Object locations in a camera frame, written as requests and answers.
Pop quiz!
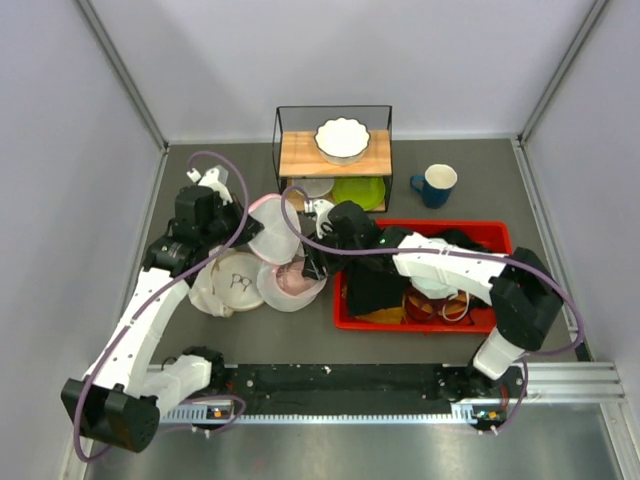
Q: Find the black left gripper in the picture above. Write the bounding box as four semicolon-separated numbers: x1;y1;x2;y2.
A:
201;193;263;249

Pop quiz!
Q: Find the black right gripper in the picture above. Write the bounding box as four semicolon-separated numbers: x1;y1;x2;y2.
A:
302;222;364;282

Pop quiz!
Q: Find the pink bra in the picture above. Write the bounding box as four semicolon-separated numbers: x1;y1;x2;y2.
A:
276;261;316;296

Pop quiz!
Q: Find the white mesh laundry bag pink zipper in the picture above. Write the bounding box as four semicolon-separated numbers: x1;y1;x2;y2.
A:
249;194;327;313

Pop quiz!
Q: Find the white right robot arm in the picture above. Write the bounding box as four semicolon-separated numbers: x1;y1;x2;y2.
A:
304;199;565;396

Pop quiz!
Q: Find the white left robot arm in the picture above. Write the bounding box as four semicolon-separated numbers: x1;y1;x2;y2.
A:
61;181;263;462

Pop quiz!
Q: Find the cream mesh laundry bag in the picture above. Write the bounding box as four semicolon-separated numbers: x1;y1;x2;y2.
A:
188;249;264;318

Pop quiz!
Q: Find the white bra in bin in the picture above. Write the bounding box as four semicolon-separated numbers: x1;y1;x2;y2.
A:
410;277;459;300

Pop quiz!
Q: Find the black garment in bin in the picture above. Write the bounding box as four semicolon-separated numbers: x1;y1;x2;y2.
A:
346;264;410;317

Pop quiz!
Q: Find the grey metal bowl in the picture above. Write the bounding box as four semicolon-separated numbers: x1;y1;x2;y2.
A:
296;178;334;198

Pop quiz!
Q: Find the green plate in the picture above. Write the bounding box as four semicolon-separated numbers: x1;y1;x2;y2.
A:
332;177;386;211

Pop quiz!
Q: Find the white scalloped bowl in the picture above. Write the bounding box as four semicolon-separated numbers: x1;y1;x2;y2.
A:
313;117;371;166

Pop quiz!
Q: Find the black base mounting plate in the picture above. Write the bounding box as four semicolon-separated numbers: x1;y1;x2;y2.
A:
222;364;524;416

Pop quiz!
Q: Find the blue mug white interior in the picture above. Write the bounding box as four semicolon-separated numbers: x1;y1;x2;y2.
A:
409;164;458;209

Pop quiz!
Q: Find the red plastic bin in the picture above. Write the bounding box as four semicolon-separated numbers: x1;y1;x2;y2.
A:
333;218;512;335

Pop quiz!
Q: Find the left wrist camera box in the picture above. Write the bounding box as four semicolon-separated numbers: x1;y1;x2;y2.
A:
186;165;233;205

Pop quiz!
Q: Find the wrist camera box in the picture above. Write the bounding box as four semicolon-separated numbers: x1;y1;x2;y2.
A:
186;165;233;205
303;198;335;223

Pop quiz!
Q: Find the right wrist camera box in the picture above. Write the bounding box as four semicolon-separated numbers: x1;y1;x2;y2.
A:
303;198;335;223

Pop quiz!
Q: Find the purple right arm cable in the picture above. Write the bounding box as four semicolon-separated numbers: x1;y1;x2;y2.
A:
280;186;586;435

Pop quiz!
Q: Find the black wire wooden shelf rack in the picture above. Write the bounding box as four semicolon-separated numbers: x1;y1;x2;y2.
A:
272;104;393;213

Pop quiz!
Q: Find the aluminium frame rail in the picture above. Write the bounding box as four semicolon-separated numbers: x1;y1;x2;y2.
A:
160;362;625;431

